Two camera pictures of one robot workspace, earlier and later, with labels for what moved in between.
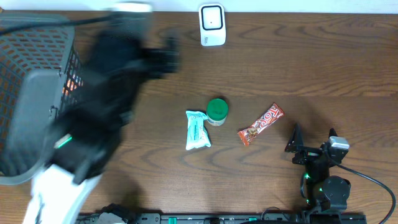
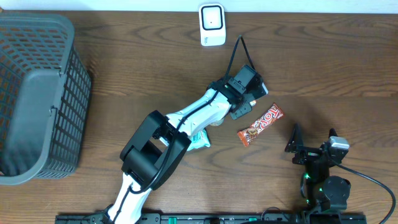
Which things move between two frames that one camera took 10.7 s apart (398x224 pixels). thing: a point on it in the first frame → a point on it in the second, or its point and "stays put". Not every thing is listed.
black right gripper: (296, 145) stays put
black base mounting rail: (268, 218) stays put
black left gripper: (147, 62) → (244, 102)
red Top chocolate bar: (272, 114) stays put
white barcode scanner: (212, 25) stays put
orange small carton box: (73, 83) → (253, 102)
